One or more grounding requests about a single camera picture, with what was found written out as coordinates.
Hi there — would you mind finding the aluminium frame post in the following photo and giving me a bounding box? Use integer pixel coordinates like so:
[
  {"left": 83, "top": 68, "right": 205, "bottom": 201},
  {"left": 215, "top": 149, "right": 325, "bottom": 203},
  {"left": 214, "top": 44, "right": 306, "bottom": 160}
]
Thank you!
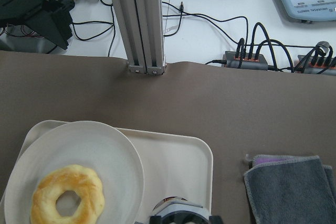
[{"left": 112, "top": 0, "right": 166, "bottom": 75}]

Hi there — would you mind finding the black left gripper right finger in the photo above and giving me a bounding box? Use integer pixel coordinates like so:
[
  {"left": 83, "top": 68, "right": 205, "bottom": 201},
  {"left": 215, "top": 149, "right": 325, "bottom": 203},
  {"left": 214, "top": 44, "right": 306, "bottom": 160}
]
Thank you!
[{"left": 209, "top": 216, "right": 223, "bottom": 224}]

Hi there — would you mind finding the grey folded cloth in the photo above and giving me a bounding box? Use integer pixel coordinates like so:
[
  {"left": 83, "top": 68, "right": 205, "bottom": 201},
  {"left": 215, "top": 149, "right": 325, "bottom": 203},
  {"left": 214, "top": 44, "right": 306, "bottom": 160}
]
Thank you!
[{"left": 244, "top": 154, "right": 335, "bottom": 223}]

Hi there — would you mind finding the black bracket stand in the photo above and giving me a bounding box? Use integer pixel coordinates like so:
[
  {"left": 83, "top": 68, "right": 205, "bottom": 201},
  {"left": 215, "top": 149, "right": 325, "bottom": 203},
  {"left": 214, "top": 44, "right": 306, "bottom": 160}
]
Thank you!
[{"left": 1, "top": 0, "right": 75, "bottom": 50}]

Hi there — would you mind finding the glazed donut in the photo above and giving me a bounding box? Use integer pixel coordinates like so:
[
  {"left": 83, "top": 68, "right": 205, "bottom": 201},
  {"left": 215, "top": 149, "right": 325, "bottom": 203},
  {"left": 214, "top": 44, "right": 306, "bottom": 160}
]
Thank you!
[{"left": 30, "top": 164, "right": 105, "bottom": 223}]

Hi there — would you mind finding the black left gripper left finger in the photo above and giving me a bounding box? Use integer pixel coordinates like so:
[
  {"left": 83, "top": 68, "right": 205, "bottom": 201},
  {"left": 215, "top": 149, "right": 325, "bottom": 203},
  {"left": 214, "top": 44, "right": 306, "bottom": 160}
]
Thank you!
[{"left": 149, "top": 216, "right": 162, "bottom": 224}]

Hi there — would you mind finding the cream serving tray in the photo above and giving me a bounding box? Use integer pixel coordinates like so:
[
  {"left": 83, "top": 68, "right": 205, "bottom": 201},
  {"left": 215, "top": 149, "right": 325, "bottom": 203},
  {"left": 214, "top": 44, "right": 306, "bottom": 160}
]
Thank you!
[{"left": 1, "top": 120, "right": 213, "bottom": 223}]

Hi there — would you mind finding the white round plate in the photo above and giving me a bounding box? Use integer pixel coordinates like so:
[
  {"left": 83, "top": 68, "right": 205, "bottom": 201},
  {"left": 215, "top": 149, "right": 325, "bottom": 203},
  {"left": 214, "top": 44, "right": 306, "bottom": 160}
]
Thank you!
[{"left": 4, "top": 121, "right": 144, "bottom": 223}]

